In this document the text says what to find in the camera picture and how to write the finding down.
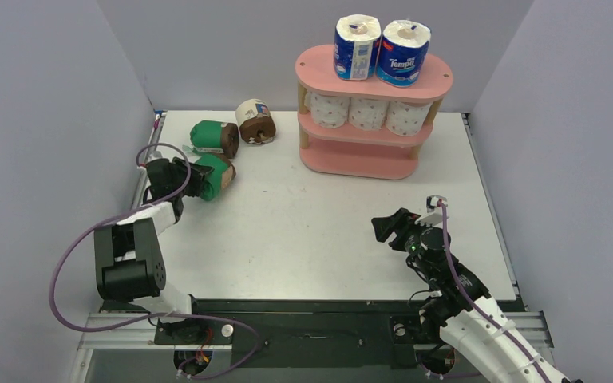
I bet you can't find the green brown roll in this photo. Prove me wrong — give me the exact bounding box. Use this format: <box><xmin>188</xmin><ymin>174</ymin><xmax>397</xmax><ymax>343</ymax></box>
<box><xmin>195</xmin><ymin>152</ymin><xmax>236</xmax><ymax>201</ymax></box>
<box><xmin>182</xmin><ymin>120</ymin><xmax>240</xmax><ymax>159</ymax></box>

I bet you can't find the pink three-tier shelf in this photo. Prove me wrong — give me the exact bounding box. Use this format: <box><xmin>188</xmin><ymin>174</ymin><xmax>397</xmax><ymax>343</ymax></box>
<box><xmin>295</xmin><ymin>45</ymin><xmax>453</xmax><ymax>180</ymax></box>

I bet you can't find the floral white paper roll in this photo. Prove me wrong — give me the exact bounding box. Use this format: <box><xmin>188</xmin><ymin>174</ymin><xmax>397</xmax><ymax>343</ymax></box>
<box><xmin>348</xmin><ymin>97</ymin><xmax>389</xmax><ymax>131</ymax></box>

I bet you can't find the blue paper roll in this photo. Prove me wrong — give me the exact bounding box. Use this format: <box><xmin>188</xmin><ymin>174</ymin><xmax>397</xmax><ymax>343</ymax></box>
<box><xmin>333</xmin><ymin>14</ymin><xmax>382</xmax><ymax>81</ymax></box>

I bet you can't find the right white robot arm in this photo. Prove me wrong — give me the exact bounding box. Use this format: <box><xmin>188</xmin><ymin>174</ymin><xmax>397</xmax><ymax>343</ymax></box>
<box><xmin>371</xmin><ymin>201</ymin><xmax>570</xmax><ymax>382</ymax></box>

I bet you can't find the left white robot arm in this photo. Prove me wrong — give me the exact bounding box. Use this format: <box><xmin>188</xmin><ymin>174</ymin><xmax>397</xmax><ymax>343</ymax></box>
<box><xmin>93</xmin><ymin>158</ymin><xmax>214</xmax><ymax>343</ymax></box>

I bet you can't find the beige brown paper roll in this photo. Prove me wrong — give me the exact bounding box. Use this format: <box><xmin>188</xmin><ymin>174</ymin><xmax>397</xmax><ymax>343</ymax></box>
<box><xmin>235</xmin><ymin>98</ymin><xmax>276</xmax><ymax>145</ymax></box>

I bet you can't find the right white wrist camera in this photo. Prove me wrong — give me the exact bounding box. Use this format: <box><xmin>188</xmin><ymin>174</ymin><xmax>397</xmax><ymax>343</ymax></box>
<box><xmin>414</xmin><ymin>195</ymin><xmax>448</xmax><ymax>227</ymax></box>

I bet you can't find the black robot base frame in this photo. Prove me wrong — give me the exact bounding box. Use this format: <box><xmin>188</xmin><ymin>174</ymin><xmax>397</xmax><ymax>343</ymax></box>
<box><xmin>73</xmin><ymin>298</ymin><xmax>481</xmax><ymax>382</ymax></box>

